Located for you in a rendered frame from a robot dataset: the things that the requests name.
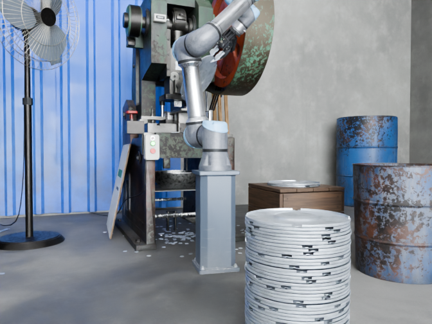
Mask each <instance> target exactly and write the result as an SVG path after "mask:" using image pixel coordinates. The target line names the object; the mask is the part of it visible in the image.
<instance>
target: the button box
mask: <svg viewBox="0 0 432 324"><path fill-rule="evenodd" d="M151 136H154V137H155V140H153V141H155V142H156V144H155V145H154V146H151V145H150V142H151V141H152V140H151V139H150V137H151ZM151 149H155V150H156V152H155V153H154V154H152V153H150V150H151ZM144 159H145V177H144V189H143V191H142V192H141V193H140V194H138V195H135V196H132V197H137V196H139V195H141V194H142V193H143V192H144V191H145V183H146V168H147V160H158V159H159V135H156V134H147V135H144ZM132 197H129V198H127V199H130V198H132ZM127 199H126V200H127ZM126 200H124V202H125V201H126ZM124 202H123V203H122V205H121V207H120V209H119V211H118V213H119V212H120V210H121V208H122V206H123V204H124ZM118 213H117V214H118Z"/></svg>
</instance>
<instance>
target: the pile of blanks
mask: <svg viewBox="0 0 432 324"><path fill-rule="evenodd" d="M245 224H246V237H245V241H246V263H245V266H244V269H245V271H246V277H245V281H246V287H245V324H349V321H350V295H351V290H350V263H351V259H350V256H351V252H350V244H351V239H350V236H351V234H352V230H351V227H350V222H349V223H348V224H344V225H341V226H334V227H327V228H297V227H295V228H288V227H279V226H270V225H265V224H259V223H255V222H252V221H250V220H247V219H246V218H245Z"/></svg>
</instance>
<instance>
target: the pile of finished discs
mask: <svg viewBox="0 0 432 324"><path fill-rule="evenodd" d="M267 185H269V186H279V187H315V186H320V182H317V181H296V180H279V181H269V182H267Z"/></svg>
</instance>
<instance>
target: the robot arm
mask: <svg viewBox="0 0 432 324"><path fill-rule="evenodd" d="M224 1H225V3H226V4H227V5H228V6H227V7H226V8H225V9H224V10H223V11H222V12H221V13H220V14H219V15H218V16H216V18H214V20H212V21H211V22H207V23H206V24H205V25H204V26H202V27H200V28H199V29H196V30H194V31H192V32H190V33H188V34H186V35H184V36H182V37H180V38H178V39H177V40H176V41H175V42H174V44H173V46H172V54H173V57H174V58H175V59H176V60H177V63H178V66H179V67H180V68H181V69H182V74H183V83H184V92H185V98H186V107H187V112H188V119H187V121H186V129H185V130H184V132H183V138H184V140H185V142H186V144H187V145H188V146H190V147H193V148H196V149H200V148H202V158H201V161H200V163H199V170H200V171H230V170H231V163H230V159H229V157H228V124H227V123H226V122H225V121H212V120H209V119H208V118H207V117H206V115H205V109H204V100H203V90H202V84H201V75H200V69H199V66H200V65H201V64H202V59H201V56H203V55H204V54H206V53H207V52H208V51H209V50H210V49H211V48H212V47H213V49H211V50H210V55H212V56H215V58H214V59H212V61H211V63H212V62H216V61H218V60H220V59H223V58H224V57H226V56H227V55H228V54H229V52H231V53H232V52H233V51H234V50H235V46H236V43H237V37H236V36H238V37H240V35H242V34H243V33H244V32H246V30H247V29H248V28H249V27H250V25H251V24H252V23H253V22H254V21H255V20H256V19H257V17H258V16H259V15H260V11H259V10H258V8H257V7H256V6H255V5H253V4H254V3H255V2H256V1H259V0H224ZM225 31H226V33H225V34H224V35H223V33H224V32H225ZM219 47H220V48H222V49H223V50H222V51H220V52H219V50H220V49H219ZM218 52H219V54H216V53H218ZM215 54H216V55H215Z"/></svg>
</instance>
